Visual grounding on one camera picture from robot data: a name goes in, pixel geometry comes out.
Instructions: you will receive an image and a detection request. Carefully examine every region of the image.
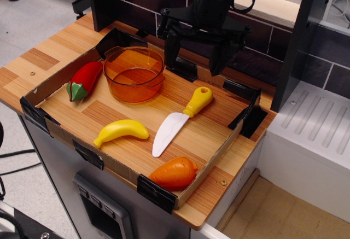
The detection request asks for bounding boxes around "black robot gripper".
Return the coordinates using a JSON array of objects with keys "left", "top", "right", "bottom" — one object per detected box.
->
[{"left": 158, "top": 0, "right": 252, "bottom": 76}]

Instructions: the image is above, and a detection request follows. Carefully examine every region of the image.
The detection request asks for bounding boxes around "yellow plastic toy banana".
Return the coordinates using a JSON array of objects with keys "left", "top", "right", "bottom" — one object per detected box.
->
[{"left": 93, "top": 119, "right": 149, "bottom": 149}]

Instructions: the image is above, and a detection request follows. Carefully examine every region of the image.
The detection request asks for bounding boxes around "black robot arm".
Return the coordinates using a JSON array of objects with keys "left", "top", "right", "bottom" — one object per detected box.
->
[{"left": 157, "top": 0, "right": 255, "bottom": 76}]

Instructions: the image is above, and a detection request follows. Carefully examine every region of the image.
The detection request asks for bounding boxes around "orange transparent plastic pot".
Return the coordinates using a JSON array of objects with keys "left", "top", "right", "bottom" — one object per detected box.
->
[{"left": 103, "top": 46, "right": 165, "bottom": 103}]

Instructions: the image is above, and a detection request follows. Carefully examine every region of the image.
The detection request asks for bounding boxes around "cardboard fence with black tape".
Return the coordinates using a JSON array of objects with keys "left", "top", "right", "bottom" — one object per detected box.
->
[{"left": 20, "top": 29, "right": 272, "bottom": 225}]

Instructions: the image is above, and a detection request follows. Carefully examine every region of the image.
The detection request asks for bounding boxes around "red toy chili pepper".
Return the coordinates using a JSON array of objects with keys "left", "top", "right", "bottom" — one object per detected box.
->
[{"left": 66, "top": 61, "right": 103, "bottom": 102}]

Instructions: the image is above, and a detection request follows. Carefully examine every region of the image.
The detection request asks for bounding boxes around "black office chair base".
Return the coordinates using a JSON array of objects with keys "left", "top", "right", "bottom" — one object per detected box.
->
[{"left": 72, "top": 0, "right": 91, "bottom": 20}]

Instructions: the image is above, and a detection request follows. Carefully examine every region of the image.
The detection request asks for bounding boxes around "orange toy carrot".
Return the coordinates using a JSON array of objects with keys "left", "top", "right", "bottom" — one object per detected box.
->
[{"left": 149, "top": 157, "right": 198, "bottom": 191}]

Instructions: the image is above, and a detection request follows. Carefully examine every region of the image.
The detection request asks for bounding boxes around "white toy sink drainboard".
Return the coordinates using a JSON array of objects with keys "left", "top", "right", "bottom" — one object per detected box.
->
[{"left": 258, "top": 81, "right": 349, "bottom": 221}]

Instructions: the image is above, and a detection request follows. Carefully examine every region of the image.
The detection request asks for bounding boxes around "grey toy oven front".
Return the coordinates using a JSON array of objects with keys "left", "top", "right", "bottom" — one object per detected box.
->
[{"left": 72, "top": 172, "right": 134, "bottom": 239}]

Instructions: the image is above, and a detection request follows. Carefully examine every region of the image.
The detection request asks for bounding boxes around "toy knife yellow handle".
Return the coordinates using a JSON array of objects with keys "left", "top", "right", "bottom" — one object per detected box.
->
[{"left": 152, "top": 86, "right": 213, "bottom": 158}]

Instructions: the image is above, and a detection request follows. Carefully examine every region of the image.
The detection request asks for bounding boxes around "black floor cable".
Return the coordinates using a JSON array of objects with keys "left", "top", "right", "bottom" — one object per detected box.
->
[{"left": 0, "top": 148, "right": 42, "bottom": 201}]

